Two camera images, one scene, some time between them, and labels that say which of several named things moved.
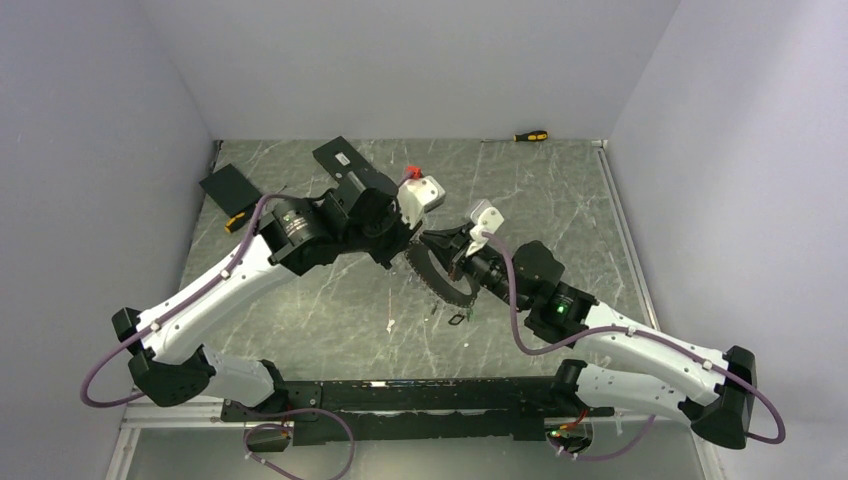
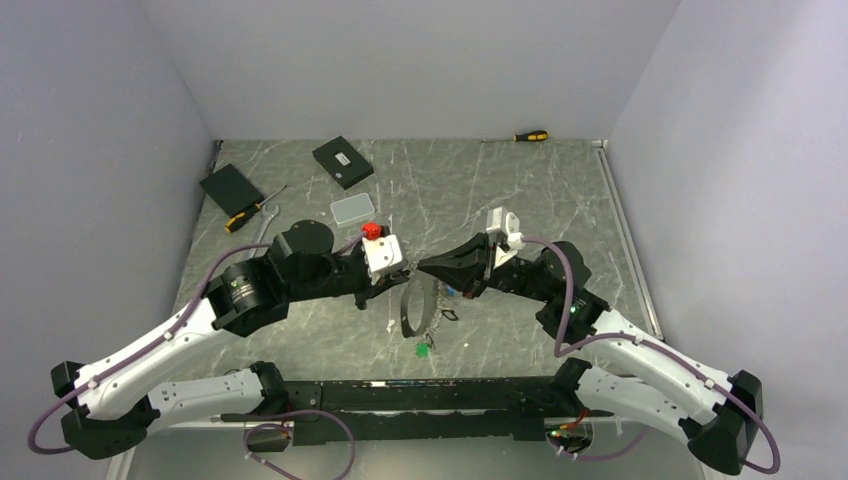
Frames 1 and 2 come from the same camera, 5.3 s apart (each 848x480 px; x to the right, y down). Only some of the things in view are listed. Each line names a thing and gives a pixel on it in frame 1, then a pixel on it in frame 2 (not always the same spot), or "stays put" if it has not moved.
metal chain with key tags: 437,281 -> 430,301
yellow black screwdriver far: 540,135 stays put
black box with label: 340,159 stays put
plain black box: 231,190 stays put
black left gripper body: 387,241 -> 349,280
